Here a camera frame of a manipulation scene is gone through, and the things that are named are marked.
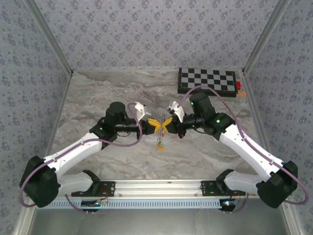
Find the yellow plastic key tag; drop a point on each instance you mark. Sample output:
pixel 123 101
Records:
pixel 160 147

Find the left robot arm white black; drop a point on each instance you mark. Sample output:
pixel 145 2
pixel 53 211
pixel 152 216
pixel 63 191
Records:
pixel 73 149

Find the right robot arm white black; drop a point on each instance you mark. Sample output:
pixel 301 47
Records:
pixel 244 147

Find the black grey chessboard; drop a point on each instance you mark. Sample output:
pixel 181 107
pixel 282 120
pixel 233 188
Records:
pixel 207 78

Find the small wooden block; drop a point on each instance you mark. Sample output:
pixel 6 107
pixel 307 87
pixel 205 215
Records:
pixel 241 94

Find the small red block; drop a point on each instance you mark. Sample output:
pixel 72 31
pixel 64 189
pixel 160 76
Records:
pixel 238 85

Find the small circuit board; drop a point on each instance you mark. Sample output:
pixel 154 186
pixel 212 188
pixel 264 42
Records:
pixel 94 203
pixel 228 203

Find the grey metal panel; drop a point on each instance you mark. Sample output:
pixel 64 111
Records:
pixel 156 222

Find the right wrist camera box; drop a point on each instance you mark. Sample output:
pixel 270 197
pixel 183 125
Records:
pixel 177 110

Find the aluminium table side rail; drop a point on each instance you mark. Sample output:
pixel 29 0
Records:
pixel 59 110
pixel 256 110

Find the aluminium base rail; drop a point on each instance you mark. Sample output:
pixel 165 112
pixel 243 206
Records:
pixel 156 188

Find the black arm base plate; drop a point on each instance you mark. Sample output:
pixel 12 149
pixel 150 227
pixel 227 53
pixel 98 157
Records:
pixel 207 188
pixel 108 189

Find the aluminium frame post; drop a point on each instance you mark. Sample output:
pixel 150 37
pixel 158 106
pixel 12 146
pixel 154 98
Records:
pixel 50 36
pixel 265 36

